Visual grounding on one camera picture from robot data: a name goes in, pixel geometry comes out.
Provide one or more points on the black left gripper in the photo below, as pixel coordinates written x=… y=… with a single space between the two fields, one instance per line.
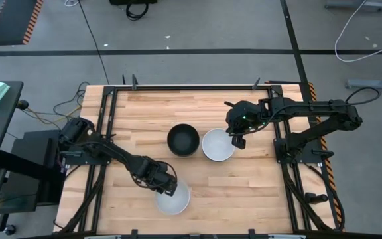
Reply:
x=158 y=174

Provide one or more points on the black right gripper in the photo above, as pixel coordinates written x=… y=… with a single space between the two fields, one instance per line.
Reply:
x=245 y=117

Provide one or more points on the white ceramic bowl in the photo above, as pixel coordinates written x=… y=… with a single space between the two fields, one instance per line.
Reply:
x=176 y=202
x=217 y=146

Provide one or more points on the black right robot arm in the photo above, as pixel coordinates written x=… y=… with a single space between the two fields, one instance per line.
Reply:
x=327 y=127

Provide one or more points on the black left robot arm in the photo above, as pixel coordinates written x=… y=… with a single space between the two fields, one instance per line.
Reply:
x=118 y=154

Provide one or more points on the white flat bar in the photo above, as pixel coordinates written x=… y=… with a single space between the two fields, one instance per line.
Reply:
x=287 y=237
x=103 y=237

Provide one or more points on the orange black hazard strip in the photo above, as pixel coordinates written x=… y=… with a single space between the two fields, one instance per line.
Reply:
x=311 y=90

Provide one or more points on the black equipment box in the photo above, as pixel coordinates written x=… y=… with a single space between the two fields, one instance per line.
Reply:
x=46 y=186

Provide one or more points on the grey table foot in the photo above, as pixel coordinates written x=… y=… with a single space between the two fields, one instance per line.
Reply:
x=343 y=5
x=370 y=83

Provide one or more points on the black floor box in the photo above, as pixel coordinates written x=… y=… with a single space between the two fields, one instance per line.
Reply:
x=133 y=2

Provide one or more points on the black caster wheel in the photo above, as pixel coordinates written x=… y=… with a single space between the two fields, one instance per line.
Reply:
x=10 y=230

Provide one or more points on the black round knob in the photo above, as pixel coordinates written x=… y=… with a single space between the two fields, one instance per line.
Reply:
x=22 y=104

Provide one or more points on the black mat orange striped edge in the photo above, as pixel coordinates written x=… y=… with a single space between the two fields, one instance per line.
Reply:
x=12 y=20

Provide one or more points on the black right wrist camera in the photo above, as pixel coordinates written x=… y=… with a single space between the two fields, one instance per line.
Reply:
x=249 y=111

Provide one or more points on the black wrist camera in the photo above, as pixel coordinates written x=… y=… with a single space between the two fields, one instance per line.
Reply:
x=249 y=111
x=151 y=167

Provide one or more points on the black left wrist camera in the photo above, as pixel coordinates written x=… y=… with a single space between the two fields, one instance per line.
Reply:
x=151 y=167

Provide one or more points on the black metal table frame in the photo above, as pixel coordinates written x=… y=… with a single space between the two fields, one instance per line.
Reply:
x=191 y=88

